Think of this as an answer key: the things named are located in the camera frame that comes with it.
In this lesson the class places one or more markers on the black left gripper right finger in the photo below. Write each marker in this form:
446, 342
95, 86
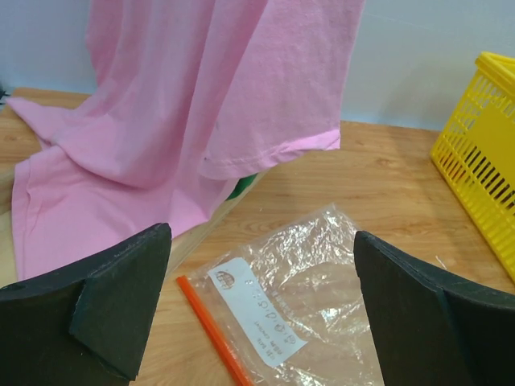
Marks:
431, 326

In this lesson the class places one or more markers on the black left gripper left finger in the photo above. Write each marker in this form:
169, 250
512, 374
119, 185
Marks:
86, 323

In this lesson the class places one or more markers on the clear zip bag orange zipper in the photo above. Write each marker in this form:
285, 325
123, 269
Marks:
287, 308

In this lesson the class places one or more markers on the yellow plastic basket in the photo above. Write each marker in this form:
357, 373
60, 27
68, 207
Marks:
475, 153

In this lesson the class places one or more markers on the green hanger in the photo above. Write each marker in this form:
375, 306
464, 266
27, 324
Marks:
241, 186

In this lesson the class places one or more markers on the pink t-shirt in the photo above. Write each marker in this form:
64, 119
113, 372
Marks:
192, 97

